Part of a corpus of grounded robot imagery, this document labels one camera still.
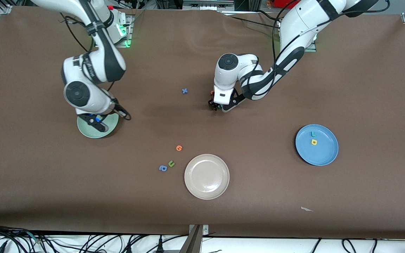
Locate brown table cover sheet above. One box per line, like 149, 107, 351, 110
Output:
0, 8, 405, 239

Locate aluminium profile post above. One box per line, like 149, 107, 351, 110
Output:
180, 224, 203, 253

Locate light green plate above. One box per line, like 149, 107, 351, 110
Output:
77, 114, 120, 139

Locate beige plate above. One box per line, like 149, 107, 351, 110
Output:
184, 154, 230, 200

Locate grey metal rack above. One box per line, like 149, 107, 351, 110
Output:
181, 0, 236, 10

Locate blue plate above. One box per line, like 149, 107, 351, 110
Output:
295, 124, 339, 166

